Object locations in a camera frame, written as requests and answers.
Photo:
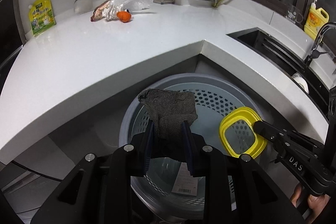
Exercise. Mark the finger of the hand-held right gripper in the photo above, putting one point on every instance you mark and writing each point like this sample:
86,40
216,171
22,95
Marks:
265,129

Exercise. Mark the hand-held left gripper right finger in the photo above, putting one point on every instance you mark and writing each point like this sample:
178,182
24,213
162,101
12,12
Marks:
187,150

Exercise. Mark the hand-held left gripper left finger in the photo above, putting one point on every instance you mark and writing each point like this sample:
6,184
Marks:
150,150

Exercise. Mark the yellow plastic lid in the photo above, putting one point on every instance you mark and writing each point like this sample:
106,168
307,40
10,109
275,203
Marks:
222,132

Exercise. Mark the dark grey sponge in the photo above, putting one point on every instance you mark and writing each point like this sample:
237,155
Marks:
170,113

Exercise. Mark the grey perforated plastic basket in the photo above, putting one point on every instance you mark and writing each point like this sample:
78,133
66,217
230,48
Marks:
218,113

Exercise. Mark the orange fruit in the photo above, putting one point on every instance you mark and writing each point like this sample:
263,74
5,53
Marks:
123,16

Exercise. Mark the brown snack wrapper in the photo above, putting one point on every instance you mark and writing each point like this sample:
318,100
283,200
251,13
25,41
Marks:
98,12

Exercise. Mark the person's right hand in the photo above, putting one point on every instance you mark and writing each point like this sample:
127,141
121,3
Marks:
315,205

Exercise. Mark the white bowl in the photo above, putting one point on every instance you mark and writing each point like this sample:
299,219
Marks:
302,82

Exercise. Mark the black kitchen sink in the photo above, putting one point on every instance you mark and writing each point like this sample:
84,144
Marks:
262,43

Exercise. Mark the grey base cabinet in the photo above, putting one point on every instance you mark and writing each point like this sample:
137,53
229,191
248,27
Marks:
204,64

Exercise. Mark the black sink faucet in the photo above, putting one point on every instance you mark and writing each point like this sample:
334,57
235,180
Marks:
319,35

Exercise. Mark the yellow detergent bottle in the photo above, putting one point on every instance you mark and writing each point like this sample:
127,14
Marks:
315,22

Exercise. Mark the printed glass cup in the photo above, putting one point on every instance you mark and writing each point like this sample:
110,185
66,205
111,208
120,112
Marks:
292,14

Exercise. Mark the yellow green seasoning pouch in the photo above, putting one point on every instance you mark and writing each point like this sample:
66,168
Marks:
42,19

